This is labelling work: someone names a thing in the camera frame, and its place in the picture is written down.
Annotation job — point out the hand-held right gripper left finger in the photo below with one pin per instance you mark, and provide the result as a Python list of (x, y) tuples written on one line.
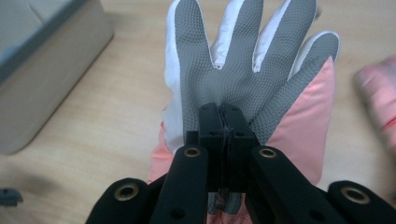
[(211, 130)]

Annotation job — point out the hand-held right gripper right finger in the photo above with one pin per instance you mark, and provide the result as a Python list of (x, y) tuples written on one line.
[(238, 133)]

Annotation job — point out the pink padded glove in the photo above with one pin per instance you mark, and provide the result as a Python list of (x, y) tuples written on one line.
[(379, 96), (236, 68)]

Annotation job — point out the beige storage box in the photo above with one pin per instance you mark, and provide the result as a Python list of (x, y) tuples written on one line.
[(43, 71)]

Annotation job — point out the small dark grey object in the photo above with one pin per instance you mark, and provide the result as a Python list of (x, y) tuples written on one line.
[(10, 197)]

